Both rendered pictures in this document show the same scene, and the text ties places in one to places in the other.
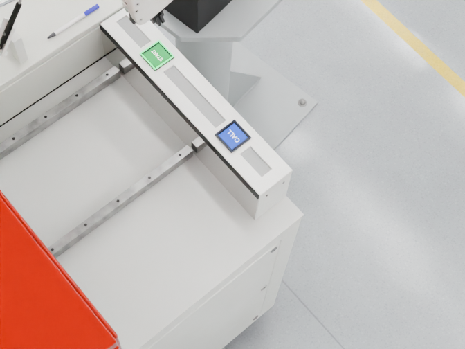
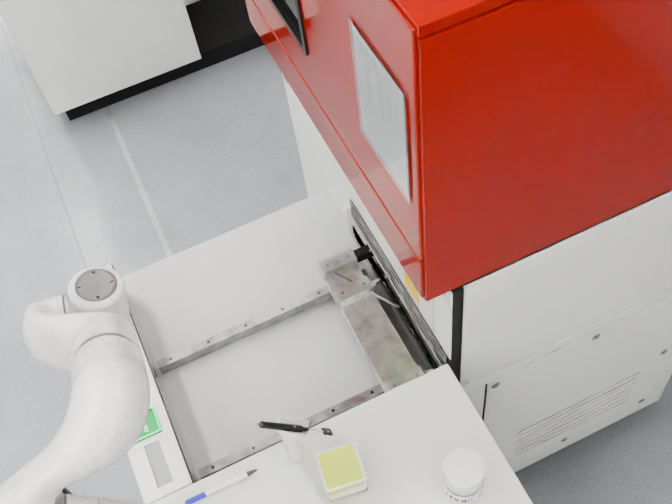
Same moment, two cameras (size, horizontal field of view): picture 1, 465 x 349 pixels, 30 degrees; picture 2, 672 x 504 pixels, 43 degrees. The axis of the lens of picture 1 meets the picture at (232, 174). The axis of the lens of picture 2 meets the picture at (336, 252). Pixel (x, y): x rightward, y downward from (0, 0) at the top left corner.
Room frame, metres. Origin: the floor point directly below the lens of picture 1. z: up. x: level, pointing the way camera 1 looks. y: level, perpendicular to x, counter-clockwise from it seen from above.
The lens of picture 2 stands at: (1.43, 0.92, 2.47)
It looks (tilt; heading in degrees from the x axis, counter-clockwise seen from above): 55 degrees down; 210
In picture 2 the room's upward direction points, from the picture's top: 10 degrees counter-clockwise
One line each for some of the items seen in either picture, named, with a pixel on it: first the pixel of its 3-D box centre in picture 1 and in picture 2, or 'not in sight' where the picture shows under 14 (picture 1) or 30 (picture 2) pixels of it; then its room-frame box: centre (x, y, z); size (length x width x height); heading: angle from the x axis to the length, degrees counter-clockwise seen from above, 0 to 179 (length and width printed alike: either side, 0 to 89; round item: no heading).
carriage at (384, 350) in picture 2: not in sight; (370, 326); (0.63, 0.51, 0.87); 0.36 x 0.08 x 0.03; 46
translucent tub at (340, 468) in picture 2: not in sight; (342, 473); (0.99, 0.60, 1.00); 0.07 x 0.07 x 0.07; 38
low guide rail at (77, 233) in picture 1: (102, 215); (265, 320); (0.68, 0.27, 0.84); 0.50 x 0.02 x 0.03; 136
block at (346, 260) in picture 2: not in sight; (338, 264); (0.52, 0.39, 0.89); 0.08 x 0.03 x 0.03; 136
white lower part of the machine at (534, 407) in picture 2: not in sight; (487, 284); (0.18, 0.65, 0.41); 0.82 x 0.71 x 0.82; 46
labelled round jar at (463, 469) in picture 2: not in sight; (463, 477); (0.93, 0.80, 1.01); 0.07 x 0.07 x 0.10
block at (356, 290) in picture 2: not in sight; (353, 291); (0.58, 0.45, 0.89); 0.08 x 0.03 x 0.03; 136
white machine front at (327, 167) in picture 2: not in sight; (360, 197); (0.42, 0.42, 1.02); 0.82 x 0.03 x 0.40; 46
